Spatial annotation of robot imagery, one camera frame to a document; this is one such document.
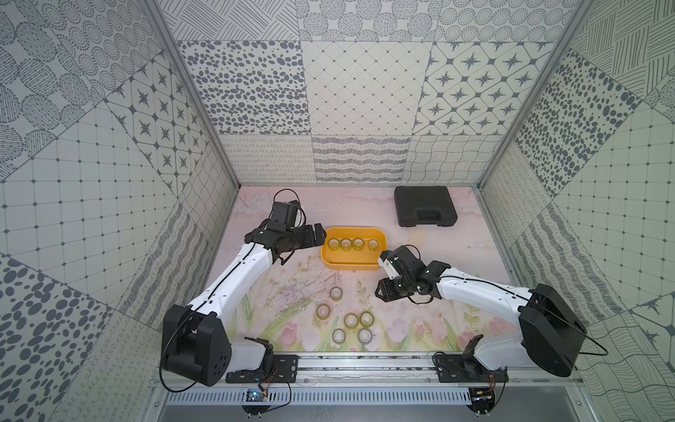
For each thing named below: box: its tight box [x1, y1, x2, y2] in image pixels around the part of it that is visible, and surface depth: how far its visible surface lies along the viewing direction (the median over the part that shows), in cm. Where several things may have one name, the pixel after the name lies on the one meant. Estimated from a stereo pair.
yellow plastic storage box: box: [319, 226, 388, 271], surface depth 102 cm
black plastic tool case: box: [393, 185, 458, 227], surface depth 109 cm
